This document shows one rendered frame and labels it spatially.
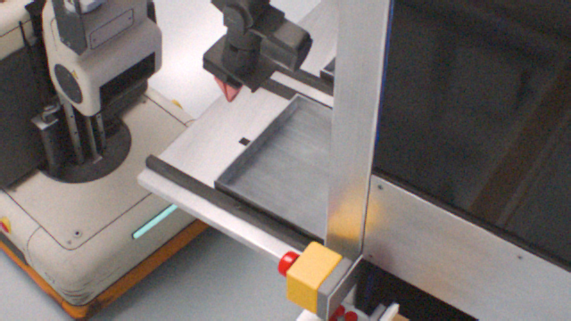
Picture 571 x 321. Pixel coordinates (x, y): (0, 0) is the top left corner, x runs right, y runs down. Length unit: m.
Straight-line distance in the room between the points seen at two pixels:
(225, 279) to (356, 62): 1.54
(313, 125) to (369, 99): 0.60
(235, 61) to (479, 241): 0.47
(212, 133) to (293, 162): 0.17
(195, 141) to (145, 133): 0.87
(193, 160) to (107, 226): 0.74
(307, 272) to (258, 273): 1.26
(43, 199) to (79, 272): 0.25
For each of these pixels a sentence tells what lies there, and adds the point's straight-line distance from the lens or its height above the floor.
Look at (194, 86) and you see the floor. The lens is 3.06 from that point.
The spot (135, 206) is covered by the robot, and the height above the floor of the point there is 0.28.
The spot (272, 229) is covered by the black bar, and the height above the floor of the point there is 0.90.
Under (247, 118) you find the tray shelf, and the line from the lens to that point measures 1.71.
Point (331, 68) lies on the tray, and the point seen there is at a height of 0.89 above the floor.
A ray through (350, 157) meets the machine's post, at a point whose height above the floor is 1.22.
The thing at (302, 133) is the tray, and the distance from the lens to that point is 1.68.
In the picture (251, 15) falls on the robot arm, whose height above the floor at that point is 1.30.
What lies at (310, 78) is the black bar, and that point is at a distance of 1.76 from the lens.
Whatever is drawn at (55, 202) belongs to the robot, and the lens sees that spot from 2.41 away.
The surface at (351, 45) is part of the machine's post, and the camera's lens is 1.06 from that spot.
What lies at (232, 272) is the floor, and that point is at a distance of 2.55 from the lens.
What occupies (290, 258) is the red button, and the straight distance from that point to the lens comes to 1.33.
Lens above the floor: 2.10
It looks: 48 degrees down
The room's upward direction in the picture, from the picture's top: straight up
